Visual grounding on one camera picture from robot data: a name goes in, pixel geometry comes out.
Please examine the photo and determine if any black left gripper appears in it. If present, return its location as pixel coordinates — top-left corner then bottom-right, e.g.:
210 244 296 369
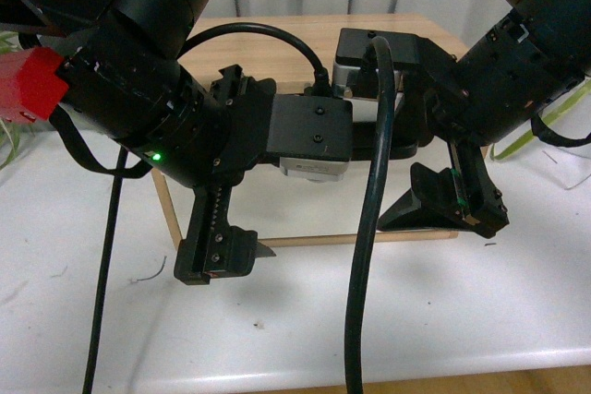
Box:
174 65 276 285

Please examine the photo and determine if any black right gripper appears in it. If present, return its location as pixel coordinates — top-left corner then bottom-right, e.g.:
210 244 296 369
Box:
377 33 512 237

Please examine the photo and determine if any green spider plant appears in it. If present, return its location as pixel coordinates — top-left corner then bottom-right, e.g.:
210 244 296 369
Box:
488 79 590 190

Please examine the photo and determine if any thick black right cable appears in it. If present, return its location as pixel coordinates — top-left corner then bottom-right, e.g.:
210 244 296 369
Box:
344 36 396 394

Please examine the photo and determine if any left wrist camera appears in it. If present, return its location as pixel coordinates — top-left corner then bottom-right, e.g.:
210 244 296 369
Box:
266 95 353 182

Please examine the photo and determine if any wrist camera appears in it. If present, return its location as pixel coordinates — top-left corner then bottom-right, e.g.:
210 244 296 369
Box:
266 95 353 182
332 28 424 129

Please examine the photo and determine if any black left camera cable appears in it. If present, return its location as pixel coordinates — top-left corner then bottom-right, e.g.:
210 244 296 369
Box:
179 22 332 96

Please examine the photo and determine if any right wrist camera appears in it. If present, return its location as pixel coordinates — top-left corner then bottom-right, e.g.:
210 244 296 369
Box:
332 28 424 129

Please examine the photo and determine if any thin black hanging cable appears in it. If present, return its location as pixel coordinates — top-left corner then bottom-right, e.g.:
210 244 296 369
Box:
81 144 129 394

